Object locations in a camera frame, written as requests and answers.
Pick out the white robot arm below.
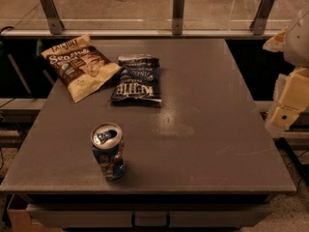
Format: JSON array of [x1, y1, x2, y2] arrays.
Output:
[[263, 5, 309, 132]]

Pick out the red bull can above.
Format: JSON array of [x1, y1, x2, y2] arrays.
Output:
[[91, 122, 126, 181]]

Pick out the dark blue chip bag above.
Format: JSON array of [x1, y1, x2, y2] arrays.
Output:
[[109, 54, 161, 102]]

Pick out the yellow sesame chip bag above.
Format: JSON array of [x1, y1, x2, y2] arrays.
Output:
[[42, 34, 121, 102]]

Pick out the grey table drawer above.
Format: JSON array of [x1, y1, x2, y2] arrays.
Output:
[[26, 204, 271, 229]]

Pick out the glass barrier panel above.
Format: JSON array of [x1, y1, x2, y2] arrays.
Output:
[[0, 0, 308, 39]]

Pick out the cardboard box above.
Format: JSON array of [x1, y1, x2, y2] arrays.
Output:
[[7, 193, 62, 232]]

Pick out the middle metal rail bracket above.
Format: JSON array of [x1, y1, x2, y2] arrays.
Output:
[[172, 0, 185, 35]]

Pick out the metal rail bracket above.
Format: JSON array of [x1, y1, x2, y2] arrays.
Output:
[[250, 0, 275, 36], [172, 0, 185, 35], [40, 0, 64, 35]]

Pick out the black drawer handle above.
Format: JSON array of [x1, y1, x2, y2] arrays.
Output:
[[131, 211, 170, 228]]

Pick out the left metal rail bracket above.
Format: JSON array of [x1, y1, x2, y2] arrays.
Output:
[[40, 0, 64, 35]]

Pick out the right metal rail bracket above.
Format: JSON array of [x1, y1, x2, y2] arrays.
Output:
[[250, 0, 275, 36]]

